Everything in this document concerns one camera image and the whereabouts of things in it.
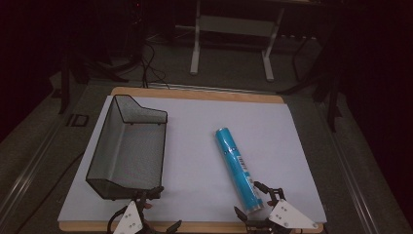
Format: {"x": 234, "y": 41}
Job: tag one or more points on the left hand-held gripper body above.
{"x": 129, "y": 217}

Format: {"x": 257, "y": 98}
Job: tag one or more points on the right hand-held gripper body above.
{"x": 289, "y": 216}

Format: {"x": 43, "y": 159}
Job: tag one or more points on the blue cylindrical roll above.
{"x": 236, "y": 164}

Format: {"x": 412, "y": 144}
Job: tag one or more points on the white paper sheet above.
{"x": 195, "y": 139}

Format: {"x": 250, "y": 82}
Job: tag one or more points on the black floor socket plate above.
{"x": 78, "y": 120}

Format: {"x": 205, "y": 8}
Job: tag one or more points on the wooden table board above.
{"x": 198, "y": 95}

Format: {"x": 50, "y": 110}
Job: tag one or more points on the black stand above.
{"x": 331, "y": 81}
{"x": 84, "y": 70}

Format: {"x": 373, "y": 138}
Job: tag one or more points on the metal floor rail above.
{"x": 352, "y": 182}
{"x": 29, "y": 172}

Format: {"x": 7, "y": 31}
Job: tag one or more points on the white metal stand frame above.
{"x": 235, "y": 27}

